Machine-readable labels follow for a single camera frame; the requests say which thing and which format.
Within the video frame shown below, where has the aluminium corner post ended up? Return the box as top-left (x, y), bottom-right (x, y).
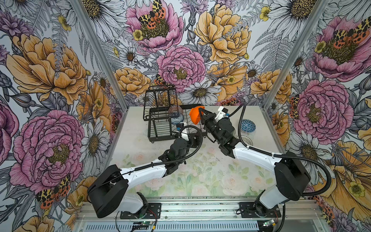
top-left (71, 1), bottom-right (128, 113)
top-left (262, 0), bottom-right (329, 110)

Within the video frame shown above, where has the white brown lattice bowl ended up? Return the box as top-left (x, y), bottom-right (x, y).
top-left (242, 135), bottom-right (253, 146)

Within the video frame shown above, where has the green circuit board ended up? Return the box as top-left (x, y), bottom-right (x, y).
top-left (133, 221), bottom-right (154, 227)

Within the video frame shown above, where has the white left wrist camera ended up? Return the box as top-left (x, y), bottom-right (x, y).
top-left (176, 122), bottom-right (189, 142)

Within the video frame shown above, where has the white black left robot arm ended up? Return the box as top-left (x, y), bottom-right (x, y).
top-left (88, 135), bottom-right (203, 218)

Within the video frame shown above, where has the red patterned ceramic bowl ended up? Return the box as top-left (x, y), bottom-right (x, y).
top-left (168, 105), bottom-right (184, 114)

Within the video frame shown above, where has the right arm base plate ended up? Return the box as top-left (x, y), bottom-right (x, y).
top-left (236, 202), bottom-right (281, 218)

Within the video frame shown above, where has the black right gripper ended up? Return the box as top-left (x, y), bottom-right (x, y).
top-left (197, 108), bottom-right (224, 143)

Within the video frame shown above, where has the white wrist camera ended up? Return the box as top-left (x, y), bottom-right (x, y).
top-left (215, 106), bottom-right (229, 121)
top-left (176, 122), bottom-right (189, 142)

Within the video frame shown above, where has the dark blue patterned bowl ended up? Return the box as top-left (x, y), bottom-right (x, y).
top-left (241, 119), bottom-right (256, 133)

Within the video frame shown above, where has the orange plastic bowl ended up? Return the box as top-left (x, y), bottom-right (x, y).
top-left (189, 106), bottom-right (205, 125)

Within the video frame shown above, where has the left aluminium corner post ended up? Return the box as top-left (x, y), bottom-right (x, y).
top-left (71, 1), bottom-right (128, 113)

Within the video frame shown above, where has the blue floral ceramic bowl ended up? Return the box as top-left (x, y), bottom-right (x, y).
top-left (170, 112), bottom-right (184, 125)

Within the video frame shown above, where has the black wire dish rack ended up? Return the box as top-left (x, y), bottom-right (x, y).
top-left (142, 85), bottom-right (206, 143)

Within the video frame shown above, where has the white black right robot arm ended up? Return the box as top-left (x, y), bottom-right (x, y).
top-left (199, 108), bottom-right (332, 218)

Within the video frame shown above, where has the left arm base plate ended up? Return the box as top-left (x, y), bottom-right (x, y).
top-left (119, 203), bottom-right (162, 219)

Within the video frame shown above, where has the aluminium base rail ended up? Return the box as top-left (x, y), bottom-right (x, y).
top-left (73, 197), bottom-right (331, 232)

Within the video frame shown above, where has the right aluminium corner post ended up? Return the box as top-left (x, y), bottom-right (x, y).
top-left (262, 0), bottom-right (329, 110)

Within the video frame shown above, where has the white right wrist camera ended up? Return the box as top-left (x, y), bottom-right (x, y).
top-left (215, 106), bottom-right (229, 121)

